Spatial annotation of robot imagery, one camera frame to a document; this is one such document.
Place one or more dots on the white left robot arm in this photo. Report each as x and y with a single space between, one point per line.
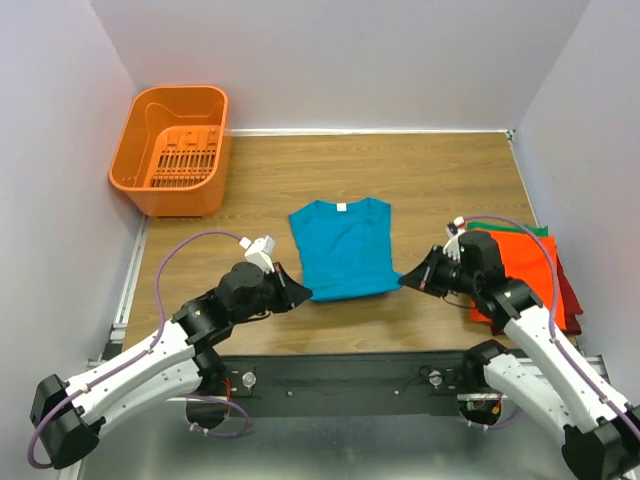
70 416

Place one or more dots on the orange plastic basket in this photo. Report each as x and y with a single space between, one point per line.
173 156

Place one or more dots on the green folded t-shirt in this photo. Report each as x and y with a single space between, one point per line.
541 232

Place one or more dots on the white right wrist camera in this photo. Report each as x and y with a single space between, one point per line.
454 230

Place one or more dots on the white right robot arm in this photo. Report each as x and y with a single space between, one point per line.
596 426

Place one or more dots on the dark red folded t-shirt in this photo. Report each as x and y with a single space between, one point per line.
572 300

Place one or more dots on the black mounting base plate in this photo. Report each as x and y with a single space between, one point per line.
354 384

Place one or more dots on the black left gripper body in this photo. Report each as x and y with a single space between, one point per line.
270 298

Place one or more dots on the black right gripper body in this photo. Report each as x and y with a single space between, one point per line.
453 276

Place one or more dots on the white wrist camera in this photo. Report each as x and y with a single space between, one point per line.
454 230
258 252

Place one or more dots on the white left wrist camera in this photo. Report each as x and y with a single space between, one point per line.
258 252

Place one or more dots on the blue t-shirt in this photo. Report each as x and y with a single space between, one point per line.
345 249

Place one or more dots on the orange folded t-shirt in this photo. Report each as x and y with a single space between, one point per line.
519 243

